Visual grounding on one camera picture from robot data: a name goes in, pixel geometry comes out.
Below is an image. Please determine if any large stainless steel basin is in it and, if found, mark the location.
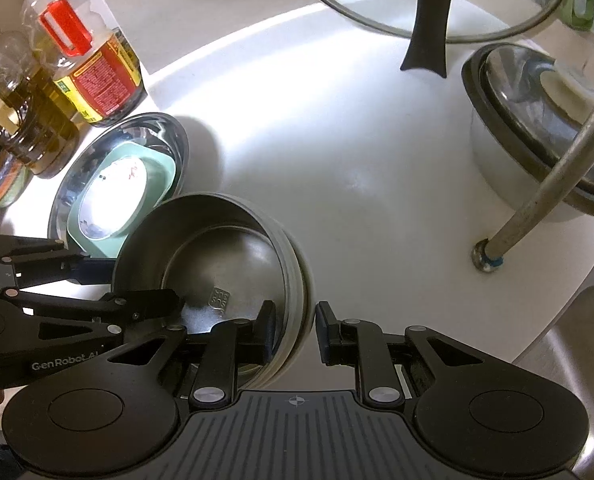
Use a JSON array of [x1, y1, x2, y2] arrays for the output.
[[46, 112, 190, 262]]

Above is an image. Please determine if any yellow oil bottle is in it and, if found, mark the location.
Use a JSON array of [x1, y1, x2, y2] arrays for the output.
[[18, 0, 80, 128]]

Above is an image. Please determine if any small steel bowl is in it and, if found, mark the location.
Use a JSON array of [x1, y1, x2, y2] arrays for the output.
[[111, 193, 284, 362]]

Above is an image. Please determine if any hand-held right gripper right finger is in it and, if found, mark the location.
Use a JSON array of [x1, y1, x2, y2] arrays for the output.
[[316, 301, 484, 404]]

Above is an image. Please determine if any soy sauce bottle red handle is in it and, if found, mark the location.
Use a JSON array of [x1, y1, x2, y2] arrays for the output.
[[38, 0, 148, 128]]

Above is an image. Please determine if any green square plate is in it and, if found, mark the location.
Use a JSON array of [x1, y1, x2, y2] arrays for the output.
[[66, 140, 178, 262]]

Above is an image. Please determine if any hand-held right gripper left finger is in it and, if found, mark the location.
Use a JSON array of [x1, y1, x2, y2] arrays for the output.
[[109, 300, 278, 408]]

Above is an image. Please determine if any steel sink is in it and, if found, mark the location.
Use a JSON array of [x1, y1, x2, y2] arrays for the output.
[[511, 244, 594, 480]]

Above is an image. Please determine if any large cooking oil bottle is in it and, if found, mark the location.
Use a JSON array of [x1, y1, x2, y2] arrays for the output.
[[0, 26, 81, 179]]

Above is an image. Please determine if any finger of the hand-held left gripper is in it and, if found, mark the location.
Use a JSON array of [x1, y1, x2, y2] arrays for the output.
[[0, 234, 118, 289], [7, 287, 186, 344]]

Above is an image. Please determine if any small floral plate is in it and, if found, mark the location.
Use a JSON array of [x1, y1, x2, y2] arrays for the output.
[[79, 155, 148, 241]]

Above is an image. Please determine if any steel pot with lid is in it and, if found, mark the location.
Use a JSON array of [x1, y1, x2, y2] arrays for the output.
[[460, 42, 594, 222]]

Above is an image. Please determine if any glass lid with black handle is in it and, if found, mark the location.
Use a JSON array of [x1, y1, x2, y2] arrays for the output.
[[284, 0, 576, 79]]

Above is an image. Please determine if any metal dish rack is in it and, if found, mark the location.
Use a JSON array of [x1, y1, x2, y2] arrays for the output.
[[471, 66, 594, 274]]

